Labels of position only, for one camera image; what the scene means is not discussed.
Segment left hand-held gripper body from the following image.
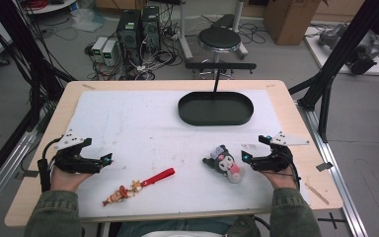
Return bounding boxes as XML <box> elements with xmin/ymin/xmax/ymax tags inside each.
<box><xmin>52</xmin><ymin>129</ymin><xmax>104</xmax><ymax>175</ymax></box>

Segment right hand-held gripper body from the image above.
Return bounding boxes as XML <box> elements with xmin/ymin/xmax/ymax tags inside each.
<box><xmin>251</xmin><ymin>130</ymin><xmax>311</xmax><ymax>173</ymax></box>

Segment person's right hand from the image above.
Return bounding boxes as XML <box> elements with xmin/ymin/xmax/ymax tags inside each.
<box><xmin>263</xmin><ymin>166</ymin><xmax>299</xmax><ymax>191</ymax></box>

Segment person's left hand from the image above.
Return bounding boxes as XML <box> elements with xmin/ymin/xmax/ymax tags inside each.
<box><xmin>49</xmin><ymin>165</ymin><xmax>94</xmax><ymax>194</ymax></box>

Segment black plush toy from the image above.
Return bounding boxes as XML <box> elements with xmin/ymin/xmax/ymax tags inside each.
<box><xmin>201</xmin><ymin>144</ymin><xmax>247</xmax><ymax>185</ymax></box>

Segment grey tape piece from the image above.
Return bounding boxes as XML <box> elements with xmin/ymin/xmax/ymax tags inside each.
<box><xmin>14</xmin><ymin>169</ymin><xmax>39</xmax><ymax>181</ymax></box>

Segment black tape piece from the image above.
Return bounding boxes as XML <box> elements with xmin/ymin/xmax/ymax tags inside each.
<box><xmin>315</xmin><ymin>161</ymin><xmax>335</xmax><ymax>173</ymax></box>

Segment thin wooden stick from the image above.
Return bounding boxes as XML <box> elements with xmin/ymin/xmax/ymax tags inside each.
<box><xmin>304</xmin><ymin>182</ymin><xmax>331</xmax><ymax>206</ymax></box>

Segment white table mat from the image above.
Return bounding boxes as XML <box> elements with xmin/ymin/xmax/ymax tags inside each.
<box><xmin>68</xmin><ymin>89</ymin><xmax>312</xmax><ymax>219</ymax></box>

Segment black oval tray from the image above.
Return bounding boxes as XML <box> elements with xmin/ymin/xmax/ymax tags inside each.
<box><xmin>177</xmin><ymin>91</ymin><xmax>256</xmax><ymax>127</ymax></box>

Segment black tape cross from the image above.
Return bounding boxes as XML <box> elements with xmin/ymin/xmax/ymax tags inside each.
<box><xmin>317</xmin><ymin>211</ymin><xmax>347</xmax><ymax>230</ymax></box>

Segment black T-shaped stand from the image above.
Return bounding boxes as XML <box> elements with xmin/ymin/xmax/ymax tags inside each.
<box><xmin>185</xmin><ymin>61</ymin><xmax>258</xmax><ymax>94</ymax></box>

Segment white power supply unit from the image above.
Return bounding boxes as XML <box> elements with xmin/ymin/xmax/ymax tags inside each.
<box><xmin>91</xmin><ymin>36</ymin><xmax>110</xmax><ymax>64</ymax></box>
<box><xmin>101</xmin><ymin>39</ymin><xmax>120</xmax><ymax>67</ymax></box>

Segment black round stool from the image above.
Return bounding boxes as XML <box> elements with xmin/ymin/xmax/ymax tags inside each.
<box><xmin>197</xmin><ymin>26</ymin><xmax>243</xmax><ymax>64</ymax></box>

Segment black computer tower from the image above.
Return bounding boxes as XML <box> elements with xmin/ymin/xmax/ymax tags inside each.
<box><xmin>140</xmin><ymin>5</ymin><xmax>162</xmax><ymax>54</ymax></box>
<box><xmin>115</xmin><ymin>9</ymin><xmax>143</xmax><ymax>66</ymax></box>

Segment cardboard box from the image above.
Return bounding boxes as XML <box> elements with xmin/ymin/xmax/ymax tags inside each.
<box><xmin>263</xmin><ymin>0</ymin><xmax>325</xmax><ymax>46</ymax></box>

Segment clear plastic bag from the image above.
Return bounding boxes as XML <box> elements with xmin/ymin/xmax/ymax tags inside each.
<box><xmin>69</xmin><ymin>7</ymin><xmax>107</xmax><ymax>33</ymax></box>

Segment white desk legs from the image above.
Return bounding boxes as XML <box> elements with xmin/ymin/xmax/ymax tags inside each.
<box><xmin>177</xmin><ymin>0</ymin><xmax>250</xmax><ymax>61</ymax></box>

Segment grey and black device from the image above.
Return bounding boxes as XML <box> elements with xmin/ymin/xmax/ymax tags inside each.
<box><xmin>317</xmin><ymin>23</ymin><xmax>379</xmax><ymax>76</ymax></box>

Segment white round table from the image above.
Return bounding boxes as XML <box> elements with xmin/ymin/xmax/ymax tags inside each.
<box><xmin>25</xmin><ymin>0</ymin><xmax>79</xmax><ymax>16</ymax></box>

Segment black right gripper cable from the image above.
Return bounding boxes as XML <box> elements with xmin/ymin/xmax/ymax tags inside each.
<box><xmin>285</xmin><ymin>154</ymin><xmax>303</xmax><ymax>191</ymax></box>

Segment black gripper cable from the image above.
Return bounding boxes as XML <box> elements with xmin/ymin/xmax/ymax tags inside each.
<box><xmin>285</xmin><ymin>154</ymin><xmax>303</xmax><ymax>191</ymax></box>
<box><xmin>37</xmin><ymin>135</ymin><xmax>64</xmax><ymax>194</ymax></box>

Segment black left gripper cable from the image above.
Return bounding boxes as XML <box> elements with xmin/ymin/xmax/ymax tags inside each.
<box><xmin>37</xmin><ymin>135</ymin><xmax>64</xmax><ymax>194</ymax></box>

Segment cowboy keychain with red strap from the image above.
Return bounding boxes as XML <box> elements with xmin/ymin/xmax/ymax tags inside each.
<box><xmin>101</xmin><ymin>167</ymin><xmax>177</xmax><ymax>208</ymax></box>

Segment aluminium rail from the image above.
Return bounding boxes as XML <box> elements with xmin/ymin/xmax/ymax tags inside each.
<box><xmin>0</xmin><ymin>129</ymin><xmax>39</xmax><ymax>220</ymax></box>
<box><xmin>296</xmin><ymin>100</ymin><xmax>370</xmax><ymax>237</ymax></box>

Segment tangle of floor cables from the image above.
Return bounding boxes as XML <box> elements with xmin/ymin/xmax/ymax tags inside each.
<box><xmin>84</xmin><ymin>6</ymin><xmax>187</xmax><ymax>82</ymax></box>

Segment black metal frame strut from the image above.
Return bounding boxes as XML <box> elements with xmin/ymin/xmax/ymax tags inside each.
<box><xmin>288</xmin><ymin>0</ymin><xmax>379</xmax><ymax>144</ymax></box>
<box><xmin>0</xmin><ymin>0</ymin><xmax>77</xmax><ymax>186</ymax></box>

